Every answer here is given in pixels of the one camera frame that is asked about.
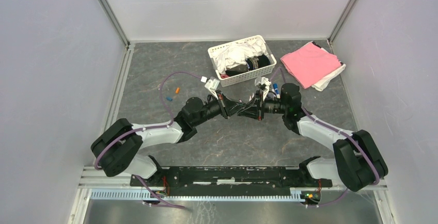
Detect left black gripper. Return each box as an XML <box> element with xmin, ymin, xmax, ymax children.
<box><xmin>193</xmin><ymin>90</ymin><xmax>246</xmax><ymax>127</ymax></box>

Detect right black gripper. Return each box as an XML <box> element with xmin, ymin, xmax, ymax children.
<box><xmin>237</xmin><ymin>90</ymin><xmax>288</xmax><ymax>121</ymax></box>

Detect white pen blue ends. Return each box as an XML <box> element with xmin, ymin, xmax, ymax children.
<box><xmin>273</xmin><ymin>84</ymin><xmax>280</xmax><ymax>99</ymax></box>

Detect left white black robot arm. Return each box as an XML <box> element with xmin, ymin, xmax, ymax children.
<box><xmin>91</xmin><ymin>91</ymin><xmax>246</xmax><ymax>187</ymax></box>

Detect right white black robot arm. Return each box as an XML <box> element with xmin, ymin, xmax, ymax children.
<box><xmin>237</xmin><ymin>83</ymin><xmax>388</xmax><ymax>192</ymax></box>

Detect white plastic basket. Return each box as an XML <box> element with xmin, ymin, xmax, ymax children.
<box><xmin>208</xmin><ymin>35</ymin><xmax>277</xmax><ymax>87</ymax></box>

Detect black cloth in basket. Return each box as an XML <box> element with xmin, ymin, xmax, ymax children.
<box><xmin>225</xmin><ymin>55</ymin><xmax>271</xmax><ymax>77</ymax></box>

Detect white cloth in basket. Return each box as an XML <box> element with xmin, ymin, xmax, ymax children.
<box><xmin>211</xmin><ymin>39</ymin><xmax>267</xmax><ymax>74</ymax></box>

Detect pink folded cloth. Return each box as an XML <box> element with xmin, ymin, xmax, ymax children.
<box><xmin>280</xmin><ymin>42</ymin><xmax>343</xmax><ymax>89</ymax></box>

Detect white cloth under pink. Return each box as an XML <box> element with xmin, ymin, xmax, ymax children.
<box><xmin>306</xmin><ymin>41</ymin><xmax>346</xmax><ymax>91</ymax></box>

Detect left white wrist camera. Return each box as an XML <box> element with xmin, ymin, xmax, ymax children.
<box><xmin>200</xmin><ymin>76</ymin><xmax>220</xmax><ymax>99</ymax></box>

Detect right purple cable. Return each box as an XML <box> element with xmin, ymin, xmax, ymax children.
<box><xmin>270</xmin><ymin>67</ymin><xmax>381</xmax><ymax>207</ymax></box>

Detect purple cable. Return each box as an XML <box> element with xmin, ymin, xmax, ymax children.
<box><xmin>94</xmin><ymin>72</ymin><xmax>206</xmax><ymax>171</ymax></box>
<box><xmin>270</xmin><ymin>67</ymin><xmax>381</xmax><ymax>207</ymax></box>

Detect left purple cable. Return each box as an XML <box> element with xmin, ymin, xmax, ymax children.
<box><xmin>94</xmin><ymin>72</ymin><xmax>206</xmax><ymax>171</ymax></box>

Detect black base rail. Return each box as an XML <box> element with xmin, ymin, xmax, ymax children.
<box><xmin>145</xmin><ymin>166</ymin><xmax>333</xmax><ymax>197</ymax></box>

